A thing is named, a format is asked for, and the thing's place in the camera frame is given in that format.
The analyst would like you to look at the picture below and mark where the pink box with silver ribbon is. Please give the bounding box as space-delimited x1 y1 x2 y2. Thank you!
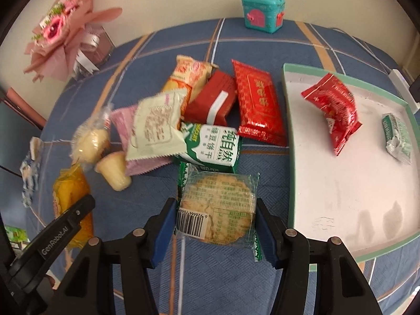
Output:
74 28 114 79

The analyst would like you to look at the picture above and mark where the round cracker clear packet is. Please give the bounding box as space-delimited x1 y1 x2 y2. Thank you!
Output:
175 163 263 262

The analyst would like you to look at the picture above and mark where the dark red boxy snack packet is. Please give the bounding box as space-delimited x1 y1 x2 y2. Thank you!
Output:
184 70 238 128

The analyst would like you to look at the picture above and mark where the flat red patterned snack packet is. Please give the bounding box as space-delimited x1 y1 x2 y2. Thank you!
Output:
231 59 288 147

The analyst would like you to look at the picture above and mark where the pink snack packet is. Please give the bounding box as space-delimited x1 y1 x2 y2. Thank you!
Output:
110 104 173 176

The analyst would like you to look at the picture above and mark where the black plug adapter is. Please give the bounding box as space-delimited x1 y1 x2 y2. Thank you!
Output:
408 82 420 112

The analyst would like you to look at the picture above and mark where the white power strip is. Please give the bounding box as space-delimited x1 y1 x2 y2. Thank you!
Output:
389 69 419 112

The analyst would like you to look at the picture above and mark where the blue plaid cloth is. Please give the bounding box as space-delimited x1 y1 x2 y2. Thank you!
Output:
0 17 420 315

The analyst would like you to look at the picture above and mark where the bright red puffy snack packet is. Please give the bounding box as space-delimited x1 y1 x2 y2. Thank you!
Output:
301 73 363 156

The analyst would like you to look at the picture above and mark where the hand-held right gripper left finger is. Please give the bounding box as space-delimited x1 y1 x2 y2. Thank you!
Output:
56 198 179 315

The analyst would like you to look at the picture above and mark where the pink wooden frame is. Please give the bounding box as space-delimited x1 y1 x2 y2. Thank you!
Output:
7 87 48 128

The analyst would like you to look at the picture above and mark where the green printed carton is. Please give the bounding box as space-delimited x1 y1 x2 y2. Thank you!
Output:
5 225 28 253

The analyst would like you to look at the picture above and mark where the clear wrapped yellow pastry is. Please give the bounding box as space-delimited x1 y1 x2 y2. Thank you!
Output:
71 105 114 171

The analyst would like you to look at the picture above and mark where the green white biscuit packet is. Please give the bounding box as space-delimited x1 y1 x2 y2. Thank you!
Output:
172 122 243 174

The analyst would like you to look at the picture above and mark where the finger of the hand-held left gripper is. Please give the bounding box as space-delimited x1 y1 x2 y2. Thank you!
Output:
8 194 96 292

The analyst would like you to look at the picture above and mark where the green silver crumpled snack packet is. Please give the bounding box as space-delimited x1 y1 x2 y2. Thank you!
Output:
381 113 412 165

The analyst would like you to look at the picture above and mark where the cream white snack packet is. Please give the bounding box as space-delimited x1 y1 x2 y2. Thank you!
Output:
125 90 187 162

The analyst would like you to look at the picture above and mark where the teal toy chest box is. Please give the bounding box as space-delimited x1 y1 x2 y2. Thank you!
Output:
241 0 285 35

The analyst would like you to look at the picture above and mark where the orange cream snack packet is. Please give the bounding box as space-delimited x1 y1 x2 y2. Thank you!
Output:
161 55 219 112

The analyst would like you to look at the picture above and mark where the white tray with green rim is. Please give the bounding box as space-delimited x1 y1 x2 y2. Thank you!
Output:
283 63 420 264

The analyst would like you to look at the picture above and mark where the yellow orange snack packet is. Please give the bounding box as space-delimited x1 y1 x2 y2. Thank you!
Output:
52 166 94 250

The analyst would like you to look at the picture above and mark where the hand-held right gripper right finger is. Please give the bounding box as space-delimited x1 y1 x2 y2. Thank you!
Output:
254 198 384 315

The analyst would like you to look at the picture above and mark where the pale yellow jelly cup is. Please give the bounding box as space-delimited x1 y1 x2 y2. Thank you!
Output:
94 151 132 191

